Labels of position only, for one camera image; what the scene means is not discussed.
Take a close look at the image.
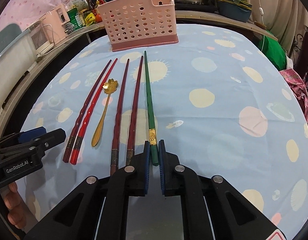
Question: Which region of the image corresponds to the dark purple chopstick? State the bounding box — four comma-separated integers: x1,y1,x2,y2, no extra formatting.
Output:
63,60,112,163

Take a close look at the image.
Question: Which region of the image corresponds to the dark red chopstick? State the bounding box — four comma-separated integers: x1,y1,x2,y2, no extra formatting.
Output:
126,56,144,166
110,59,130,176

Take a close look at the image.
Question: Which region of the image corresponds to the bright red chopstick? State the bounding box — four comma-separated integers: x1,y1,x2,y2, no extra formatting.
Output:
69,58,118,165

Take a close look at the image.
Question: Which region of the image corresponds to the green chopstick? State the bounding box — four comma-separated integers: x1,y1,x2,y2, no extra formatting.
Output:
144,51,159,166

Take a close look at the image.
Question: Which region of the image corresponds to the gold flower spoon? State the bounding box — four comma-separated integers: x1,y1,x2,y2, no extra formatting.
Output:
91,79,118,147

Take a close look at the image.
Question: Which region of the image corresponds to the person's left hand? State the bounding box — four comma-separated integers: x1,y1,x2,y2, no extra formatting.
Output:
3,182,27,229

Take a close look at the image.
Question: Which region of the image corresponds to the white storage bin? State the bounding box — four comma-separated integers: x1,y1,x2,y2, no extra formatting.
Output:
0,23,36,113

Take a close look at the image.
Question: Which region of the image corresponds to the light blue dotted tablecloth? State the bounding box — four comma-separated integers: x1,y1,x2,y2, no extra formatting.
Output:
22,24,308,239

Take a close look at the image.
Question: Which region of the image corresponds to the pink electric kettle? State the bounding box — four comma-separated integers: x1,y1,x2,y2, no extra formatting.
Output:
39,4,70,45

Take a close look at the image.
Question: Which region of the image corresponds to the green tin can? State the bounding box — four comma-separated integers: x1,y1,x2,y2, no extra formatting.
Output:
67,7,83,30

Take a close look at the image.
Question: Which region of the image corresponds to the yellow snack packet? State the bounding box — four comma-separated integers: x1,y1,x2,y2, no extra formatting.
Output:
84,12,95,27

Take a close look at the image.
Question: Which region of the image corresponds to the red tomato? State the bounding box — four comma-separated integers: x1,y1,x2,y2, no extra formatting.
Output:
95,14,102,23

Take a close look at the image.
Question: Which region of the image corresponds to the pink floral cloth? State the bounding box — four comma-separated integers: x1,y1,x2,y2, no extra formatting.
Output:
280,57,308,122

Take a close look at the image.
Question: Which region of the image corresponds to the pink perforated utensil basket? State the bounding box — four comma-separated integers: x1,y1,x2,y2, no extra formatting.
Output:
97,0,178,52

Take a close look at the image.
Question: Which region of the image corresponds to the green plastic bag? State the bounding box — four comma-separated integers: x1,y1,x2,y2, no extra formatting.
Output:
257,35,287,71

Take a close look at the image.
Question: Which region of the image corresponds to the blue basin with greens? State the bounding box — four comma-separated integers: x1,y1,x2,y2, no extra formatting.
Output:
215,0,253,23

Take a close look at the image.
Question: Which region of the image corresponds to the beige curtain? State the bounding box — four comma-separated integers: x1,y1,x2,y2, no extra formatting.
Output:
247,0,308,52

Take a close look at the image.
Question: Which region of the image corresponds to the white power cable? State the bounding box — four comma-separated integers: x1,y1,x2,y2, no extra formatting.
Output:
35,23,100,62

